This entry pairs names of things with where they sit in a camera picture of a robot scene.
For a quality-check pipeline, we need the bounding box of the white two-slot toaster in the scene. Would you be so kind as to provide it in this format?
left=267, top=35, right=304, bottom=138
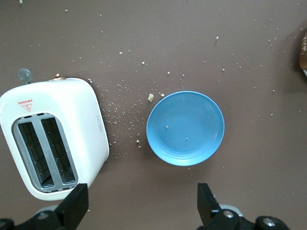
left=0, top=68, right=110, bottom=201

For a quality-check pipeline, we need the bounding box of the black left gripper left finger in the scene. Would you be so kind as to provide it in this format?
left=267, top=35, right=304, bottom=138
left=0, top=183, right=90, bottom=230

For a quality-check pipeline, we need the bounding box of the blue round plate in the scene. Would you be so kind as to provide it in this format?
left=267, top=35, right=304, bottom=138
left=146, top=91, right=226, bottom=167

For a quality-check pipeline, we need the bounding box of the brown crust bread slice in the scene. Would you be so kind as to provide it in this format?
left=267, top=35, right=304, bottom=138
left=298, top=30, right=307, bottom=70

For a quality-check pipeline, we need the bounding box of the brown table cloth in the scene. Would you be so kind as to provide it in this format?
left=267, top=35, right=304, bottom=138
left=0, top=0, right=307, bottom=230

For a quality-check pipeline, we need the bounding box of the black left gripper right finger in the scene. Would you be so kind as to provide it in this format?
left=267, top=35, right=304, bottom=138
left=197, top=183, right=288, bottom=230

